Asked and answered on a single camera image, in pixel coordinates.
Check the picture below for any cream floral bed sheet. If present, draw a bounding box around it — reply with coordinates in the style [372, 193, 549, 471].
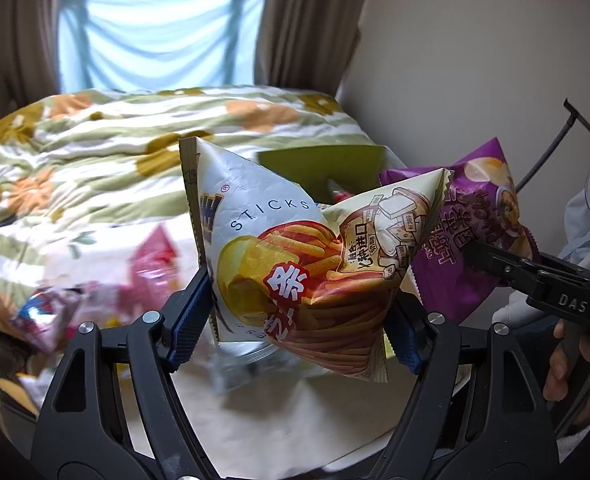
[40, 210, 476, 480]

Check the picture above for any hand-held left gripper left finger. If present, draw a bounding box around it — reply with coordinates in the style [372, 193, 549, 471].
[31, 259, 221, 480]

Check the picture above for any brown curtain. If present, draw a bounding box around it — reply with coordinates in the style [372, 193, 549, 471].
[0, 0, 96, 111]
[257, 0, 376, 98]

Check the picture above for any blue white snack packet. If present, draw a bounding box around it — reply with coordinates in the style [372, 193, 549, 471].
[15, 290, 86, 353]

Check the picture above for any floral striped blanket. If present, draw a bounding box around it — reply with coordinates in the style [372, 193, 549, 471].
[0, 85, 401, 331]

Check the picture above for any light blue cloth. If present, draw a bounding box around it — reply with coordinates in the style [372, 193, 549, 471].
[57, 0, 268, 95]

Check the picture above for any red snack packet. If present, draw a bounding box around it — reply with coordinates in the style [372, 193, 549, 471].
[327, 177, 358, 203]

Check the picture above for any white potato stick snack bag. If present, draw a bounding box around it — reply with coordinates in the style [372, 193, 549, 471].
[179, 136, 450, 386]

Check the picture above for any light blue garment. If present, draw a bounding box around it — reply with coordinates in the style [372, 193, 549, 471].
[490, 192, 590, 333]

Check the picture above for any purple snack bag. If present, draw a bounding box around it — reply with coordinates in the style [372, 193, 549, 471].
[377, 137, 541, 323]

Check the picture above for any black cable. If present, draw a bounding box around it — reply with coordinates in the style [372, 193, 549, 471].
[518, 99, 590, 191]

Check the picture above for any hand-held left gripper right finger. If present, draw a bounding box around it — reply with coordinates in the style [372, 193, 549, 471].
[385, 302, 561, 480]

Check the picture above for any yellow green cardboard box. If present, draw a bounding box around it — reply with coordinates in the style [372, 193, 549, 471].
[257, 144, 388, 201]

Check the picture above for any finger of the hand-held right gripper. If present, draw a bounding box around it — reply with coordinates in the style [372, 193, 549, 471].
[468, 239, 590, 317]

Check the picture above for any pink striped snack packet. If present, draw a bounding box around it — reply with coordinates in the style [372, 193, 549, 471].
[127, 224, 186, 306]

